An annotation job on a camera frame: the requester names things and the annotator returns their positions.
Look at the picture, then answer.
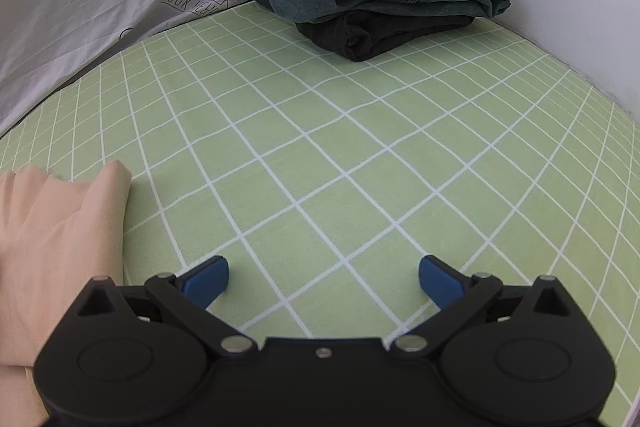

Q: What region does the folded black garment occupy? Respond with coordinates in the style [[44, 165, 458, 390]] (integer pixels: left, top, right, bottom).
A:
[[254, 0, 476, 62]]

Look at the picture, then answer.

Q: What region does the green grid bed sheet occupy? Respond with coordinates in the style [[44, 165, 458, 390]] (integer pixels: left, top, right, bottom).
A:
[[1, 3, 639, 426]]

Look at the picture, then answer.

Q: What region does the beige long sleeve garment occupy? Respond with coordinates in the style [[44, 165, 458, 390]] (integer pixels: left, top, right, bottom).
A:
[[1, 160, 131, 426]]

